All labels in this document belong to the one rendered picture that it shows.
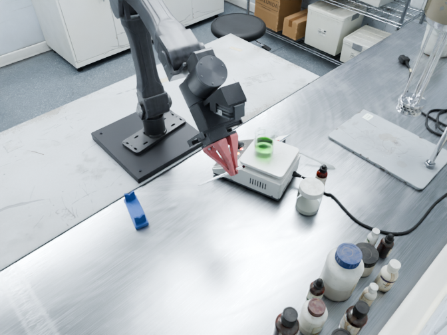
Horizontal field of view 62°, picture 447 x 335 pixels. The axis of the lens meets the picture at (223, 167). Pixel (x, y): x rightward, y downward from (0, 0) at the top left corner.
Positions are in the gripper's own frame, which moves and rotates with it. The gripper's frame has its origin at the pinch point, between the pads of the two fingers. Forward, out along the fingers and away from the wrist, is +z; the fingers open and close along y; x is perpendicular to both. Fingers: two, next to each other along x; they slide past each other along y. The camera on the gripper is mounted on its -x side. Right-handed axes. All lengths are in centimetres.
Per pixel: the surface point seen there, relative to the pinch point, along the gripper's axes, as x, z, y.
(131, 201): 31.4, -3.1, -11.3
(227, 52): 56, -42, 57
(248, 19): 108, -77, 127
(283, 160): 10.0, 3.5, 21.5
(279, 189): 10.6, 9.3, 16.9
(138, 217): 25.3, 1.2, -13.2
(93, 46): 226, -132, 73
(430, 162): -3, 21, 58
